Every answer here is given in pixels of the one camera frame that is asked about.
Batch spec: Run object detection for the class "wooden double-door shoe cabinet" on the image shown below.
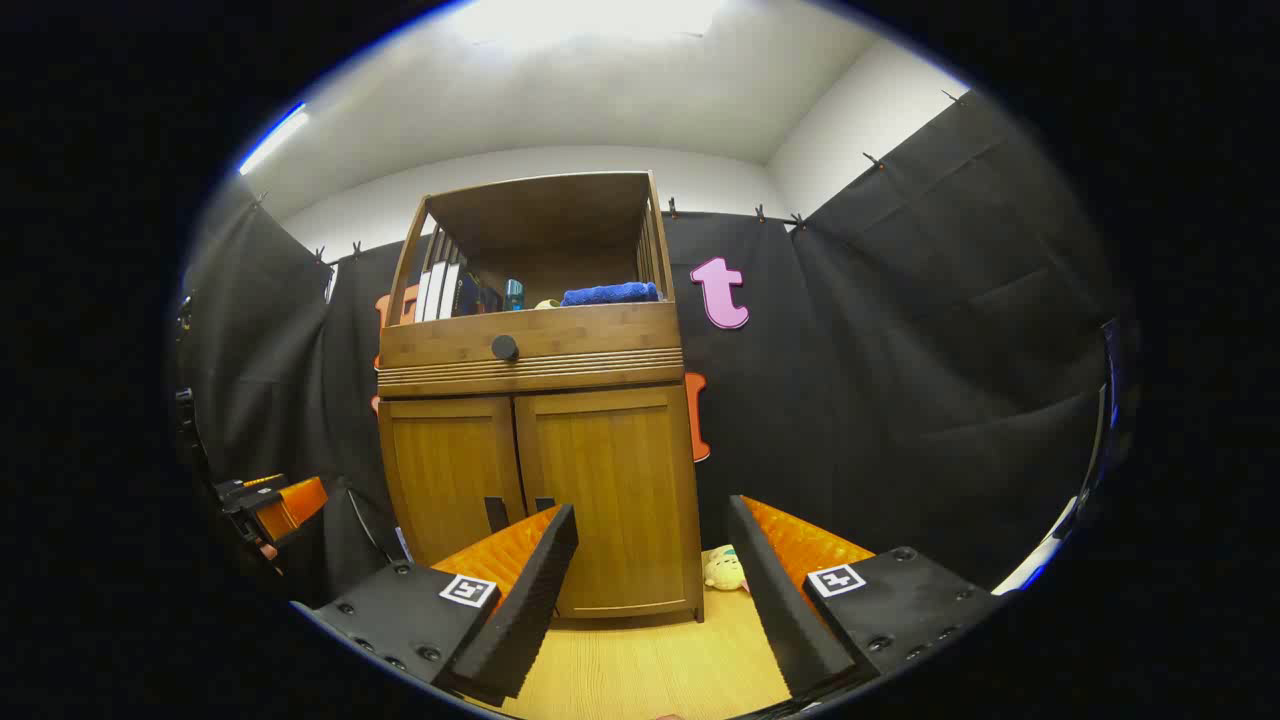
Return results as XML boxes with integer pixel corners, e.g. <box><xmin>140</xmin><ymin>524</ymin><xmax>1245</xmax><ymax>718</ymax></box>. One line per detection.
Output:
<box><xmin>375</xmin><ymin>170</ymin><xmax>706</xmax><ymax>626</ymax></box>

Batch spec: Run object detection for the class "ceiling light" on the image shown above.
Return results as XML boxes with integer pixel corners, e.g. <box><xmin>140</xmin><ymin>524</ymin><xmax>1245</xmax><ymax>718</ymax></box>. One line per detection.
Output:
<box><xmin>450</xmin><ymin>0</ymin><xmax>723</xmax><ymax>47</ymax></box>

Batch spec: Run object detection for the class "wooden drawer with black knob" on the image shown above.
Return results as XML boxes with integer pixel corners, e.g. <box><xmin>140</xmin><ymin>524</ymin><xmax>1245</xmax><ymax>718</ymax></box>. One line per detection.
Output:
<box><xmin>378</xmin><ymin>302</ymin><xmax>686</xmax><ymax>399</ymax></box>

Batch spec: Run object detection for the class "black backdrop cloth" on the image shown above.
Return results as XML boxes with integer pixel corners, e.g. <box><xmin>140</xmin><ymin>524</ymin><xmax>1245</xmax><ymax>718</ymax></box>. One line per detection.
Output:
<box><xmin>178</xmin><ymin>90</ymin><xmax>1126</xmax><ymax>611</ymax></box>

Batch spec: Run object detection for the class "blue folded towel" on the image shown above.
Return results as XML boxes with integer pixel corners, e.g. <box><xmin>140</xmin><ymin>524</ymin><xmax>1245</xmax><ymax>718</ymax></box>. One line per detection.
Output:
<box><xmin>560</xmin><ymin>282</ymin><xmax>661</xmax><ymax>307</ymax></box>

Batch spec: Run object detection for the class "wooden shoe cabinet door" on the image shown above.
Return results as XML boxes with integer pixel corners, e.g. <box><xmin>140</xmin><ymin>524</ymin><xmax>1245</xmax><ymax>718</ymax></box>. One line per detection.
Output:
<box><xmin>378</xmin><ymin>396</ymin><xmax>528</xmax><ymax>568</ymax></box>
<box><xmin>512</xmin><ymin>384</ymin><xmax>705</xmax><ymax>623</ymax></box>

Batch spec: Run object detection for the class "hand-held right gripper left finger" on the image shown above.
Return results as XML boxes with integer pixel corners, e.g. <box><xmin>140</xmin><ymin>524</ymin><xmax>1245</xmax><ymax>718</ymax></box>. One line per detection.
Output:
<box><xmin>310</xmin><ymin>503</ymin><xmax>579</xmax><ymax>706</ymax></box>

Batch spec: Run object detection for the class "yellow plush toy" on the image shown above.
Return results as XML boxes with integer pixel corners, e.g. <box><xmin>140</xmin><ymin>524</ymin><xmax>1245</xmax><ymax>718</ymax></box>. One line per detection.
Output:
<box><xmin>703</xmin><ymin>545</ymin><xmax>751</xmax><ymax>594</ymax></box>

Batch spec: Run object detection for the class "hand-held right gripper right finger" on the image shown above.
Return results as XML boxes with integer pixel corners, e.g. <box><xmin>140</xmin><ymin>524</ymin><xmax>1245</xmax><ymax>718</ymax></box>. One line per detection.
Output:
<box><xmin>727</xmin><ymin>495</ymin><xmax>1004</xmax><ymax>701</ymax></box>

